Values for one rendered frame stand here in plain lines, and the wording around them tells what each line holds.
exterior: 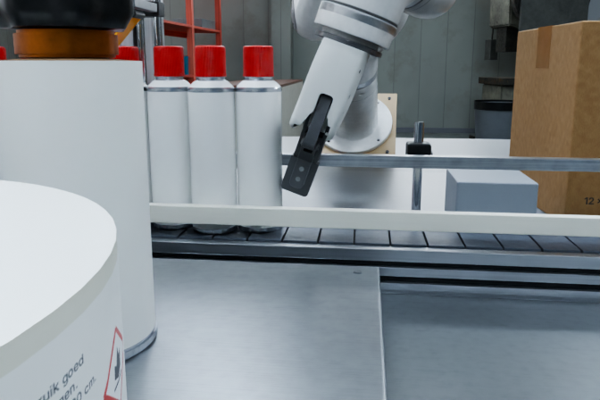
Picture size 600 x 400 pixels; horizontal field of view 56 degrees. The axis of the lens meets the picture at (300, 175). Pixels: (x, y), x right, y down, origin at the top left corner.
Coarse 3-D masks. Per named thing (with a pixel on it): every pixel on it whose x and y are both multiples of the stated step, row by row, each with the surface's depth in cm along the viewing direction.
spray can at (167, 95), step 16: (160, 48) 62; (176, 48) 62; (160, 64) 62; (176, 64) 63; (160, 80) 62; (176, 80) 63; (160, 96) 62; (176, 96) 62; (160, 112) 62; (176, 112) 62; (160, 128) 63; (176, 128) 63; (160, 144) 63; (176, 144) 63; (160, 160) 63; (176, 160) 63; (160, 176) 64; (176, 176) 64; (160, 192) 64; (176, 192) 64; (160, 224) 65; (176, 224) 65; (192, 224) 66
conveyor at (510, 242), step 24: (240, 240) 62; (264, 240) 61; (288, 240) 61; (312, 240) 61; (336, 240) 61; (360, 240) 61; (384, 240) 61; (408, 240) 61; (432, 240) 61; (456, 240) 61; (480, 240) 61; (504, 240) 61; (528, 240) 61; (552, 240) 61; (576, 240) 61
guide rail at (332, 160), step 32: (288, 160) 67; (320, 160) 66; (352, 160) 66; (384, 160) 66; (416, 160) 65; (448, 160) 65; (480, 160) 64; (512, 160) 64; (544, 160) 64; (576, 160) 63
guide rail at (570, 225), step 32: (224, 224) 61; (256, 224) 61; (288, 224) 60; (320, 224) 60; (352, 224) 60; (384, 224) 59; (416, 224) 59; (448, 224) 58; (480, 224) 58; (512, 224) 58; (544, 224) 57; (576, 224) 57
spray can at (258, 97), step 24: (264, 48) 61; (264, 72) 61; (240, 96) 61; (264, 96) 61; (240, 120) 62; (264, 120) 61; (240, 144) 63; (264, 144) 62; (240, 168) 63; (264, 168) 62; (240, 192) 64; (264, 192) 63
